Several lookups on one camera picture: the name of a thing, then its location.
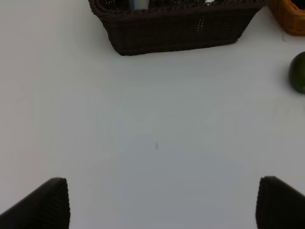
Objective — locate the orange wicker basket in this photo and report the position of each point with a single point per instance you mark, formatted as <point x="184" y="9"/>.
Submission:
<point x="290" y="14"/>

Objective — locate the dark brown wicker basket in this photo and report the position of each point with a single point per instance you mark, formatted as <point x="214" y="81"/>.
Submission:
<point x="174" y="25"/>

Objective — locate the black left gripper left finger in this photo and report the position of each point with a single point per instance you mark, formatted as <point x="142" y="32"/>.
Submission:
<point x="47" y="207"/>

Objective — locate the green lime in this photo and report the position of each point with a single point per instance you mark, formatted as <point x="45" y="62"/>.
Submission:
<point x="297" y="73"/>

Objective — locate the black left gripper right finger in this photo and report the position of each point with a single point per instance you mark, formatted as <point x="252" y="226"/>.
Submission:
<point x="279" y="206"/>

